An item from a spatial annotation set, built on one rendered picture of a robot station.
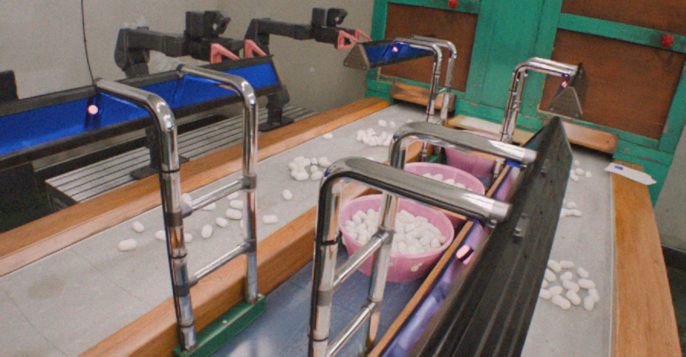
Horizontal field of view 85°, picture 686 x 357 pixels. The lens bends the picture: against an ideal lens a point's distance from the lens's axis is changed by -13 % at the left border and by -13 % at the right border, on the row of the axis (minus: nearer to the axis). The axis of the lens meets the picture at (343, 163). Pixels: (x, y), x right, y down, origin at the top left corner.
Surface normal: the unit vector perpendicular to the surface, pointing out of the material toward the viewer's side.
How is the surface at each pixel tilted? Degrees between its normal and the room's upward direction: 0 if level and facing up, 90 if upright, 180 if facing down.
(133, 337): 0
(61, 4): 90
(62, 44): 90
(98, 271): 0
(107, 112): 58
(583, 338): 0
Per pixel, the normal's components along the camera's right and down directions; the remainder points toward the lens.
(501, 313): 0.76, -0.25
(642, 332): 0.09, -0.92
